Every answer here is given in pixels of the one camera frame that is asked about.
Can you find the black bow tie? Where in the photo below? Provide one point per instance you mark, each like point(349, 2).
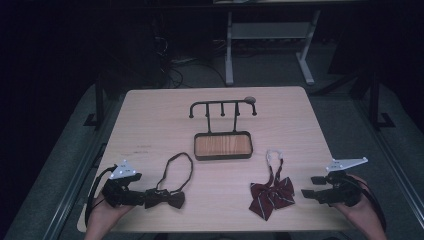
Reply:
point(173, 199)

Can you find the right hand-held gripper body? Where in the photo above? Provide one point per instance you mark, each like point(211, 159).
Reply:
point(343, 191)

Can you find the red striped bow tie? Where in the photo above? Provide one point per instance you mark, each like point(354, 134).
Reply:
point(266, 200)

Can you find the person's left hand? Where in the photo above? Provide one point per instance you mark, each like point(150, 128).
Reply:
point(108, 213)

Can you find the black hook rack wooden tray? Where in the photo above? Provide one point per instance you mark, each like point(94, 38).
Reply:
point(222, 145)

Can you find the white metal desk frame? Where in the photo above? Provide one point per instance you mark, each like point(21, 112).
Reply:
point(270, 30)

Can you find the person's right hand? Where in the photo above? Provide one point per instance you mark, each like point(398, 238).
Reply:
point(358, 211)

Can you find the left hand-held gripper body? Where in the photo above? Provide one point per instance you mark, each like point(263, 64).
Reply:
point(118, 195)

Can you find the black metal stand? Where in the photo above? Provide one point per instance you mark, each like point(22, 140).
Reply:
point(375, 100)
point(99, 100)

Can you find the grey metal rail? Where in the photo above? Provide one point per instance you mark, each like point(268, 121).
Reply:
point(396, 166)
point(76, 186)

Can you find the small grey round disc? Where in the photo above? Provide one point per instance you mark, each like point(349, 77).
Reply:
point(250, 99)

